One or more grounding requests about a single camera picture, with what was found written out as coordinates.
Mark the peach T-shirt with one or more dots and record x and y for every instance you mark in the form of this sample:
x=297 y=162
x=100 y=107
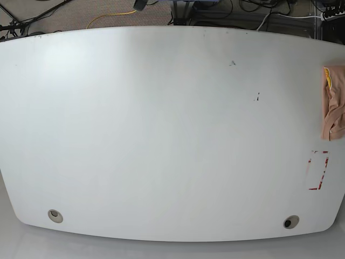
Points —
x=333 y=103

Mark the red tape rectangle marking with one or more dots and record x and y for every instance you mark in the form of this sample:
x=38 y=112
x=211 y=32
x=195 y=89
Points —
x=316 y=169

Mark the left table grommet hole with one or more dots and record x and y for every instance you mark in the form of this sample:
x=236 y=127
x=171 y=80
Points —
x=55 y=216

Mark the table grommet hole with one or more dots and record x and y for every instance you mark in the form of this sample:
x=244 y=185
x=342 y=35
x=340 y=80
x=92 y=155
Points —
x=55 y=216
x=291 y=222

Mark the right table grommet hole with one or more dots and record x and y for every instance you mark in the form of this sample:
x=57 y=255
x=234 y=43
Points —
x=291 y=222

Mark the white power strip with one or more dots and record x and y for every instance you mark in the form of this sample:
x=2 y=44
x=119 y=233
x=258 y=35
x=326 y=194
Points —
x=333 y=12

